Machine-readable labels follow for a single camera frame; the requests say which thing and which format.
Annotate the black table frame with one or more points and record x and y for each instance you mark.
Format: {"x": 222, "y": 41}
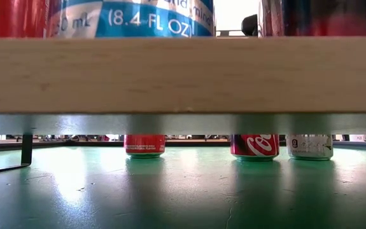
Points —
{"x": 195, "y": 144}

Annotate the red soda can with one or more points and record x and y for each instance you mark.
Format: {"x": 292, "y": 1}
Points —
{"x": 144, "y": 144}

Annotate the blue Red Bull can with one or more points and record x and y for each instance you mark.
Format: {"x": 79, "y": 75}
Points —
{"x": 138, "y": 22}

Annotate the red Coca-Cola can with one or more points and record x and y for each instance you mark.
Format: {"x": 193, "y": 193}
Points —
{"x": 11, "y": 17}
{"x": 329, "y": 19}
{"x": 254, "y": 144}

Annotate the white can black top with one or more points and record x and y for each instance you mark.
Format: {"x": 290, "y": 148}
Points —
{"x": 310, "y": 144}

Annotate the green table mat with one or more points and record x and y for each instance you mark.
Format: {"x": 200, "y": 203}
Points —
{"x": 182, "y": 191}

